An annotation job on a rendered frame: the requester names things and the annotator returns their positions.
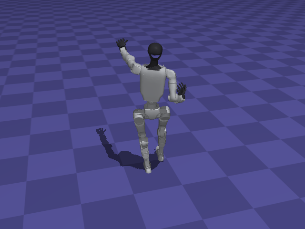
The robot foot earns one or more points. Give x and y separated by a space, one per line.
147 170
160 156

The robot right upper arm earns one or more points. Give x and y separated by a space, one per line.
171 75

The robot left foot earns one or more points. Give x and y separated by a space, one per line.
147 170

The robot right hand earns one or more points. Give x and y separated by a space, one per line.
182 90

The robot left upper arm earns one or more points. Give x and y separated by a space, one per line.
135 67

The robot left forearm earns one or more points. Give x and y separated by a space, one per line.
124 53

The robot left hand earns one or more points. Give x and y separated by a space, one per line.
121 43

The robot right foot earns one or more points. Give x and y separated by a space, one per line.
160 156

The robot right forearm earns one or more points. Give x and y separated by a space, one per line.
179 99

